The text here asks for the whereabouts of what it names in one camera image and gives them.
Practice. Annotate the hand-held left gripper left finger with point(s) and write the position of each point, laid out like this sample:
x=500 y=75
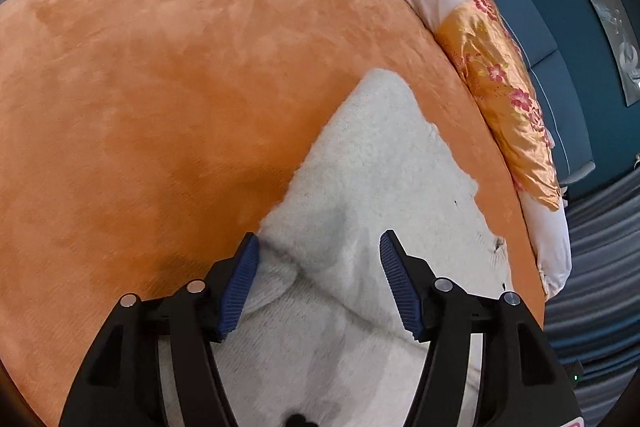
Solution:
x=240 y=287

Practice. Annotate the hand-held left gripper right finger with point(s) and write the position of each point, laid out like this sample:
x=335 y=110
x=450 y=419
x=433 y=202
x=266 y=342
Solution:
x=397 y=287

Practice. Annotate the white knit sweater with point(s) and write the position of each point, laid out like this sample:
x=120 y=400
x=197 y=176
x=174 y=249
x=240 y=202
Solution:
x=380 y=147

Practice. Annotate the small black device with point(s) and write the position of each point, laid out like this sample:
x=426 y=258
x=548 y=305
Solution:
x=574 y=374

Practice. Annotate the grey curtain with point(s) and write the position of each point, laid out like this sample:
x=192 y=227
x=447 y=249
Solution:
x=600 y=257

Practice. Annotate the orange plush blanket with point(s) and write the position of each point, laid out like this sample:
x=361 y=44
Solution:
x=175 y=82

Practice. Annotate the blue upholstered headboard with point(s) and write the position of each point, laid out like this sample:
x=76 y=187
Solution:
x=540 y=22

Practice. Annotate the grey framed wall art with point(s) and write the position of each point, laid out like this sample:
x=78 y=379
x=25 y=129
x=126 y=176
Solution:
x=600 y=2

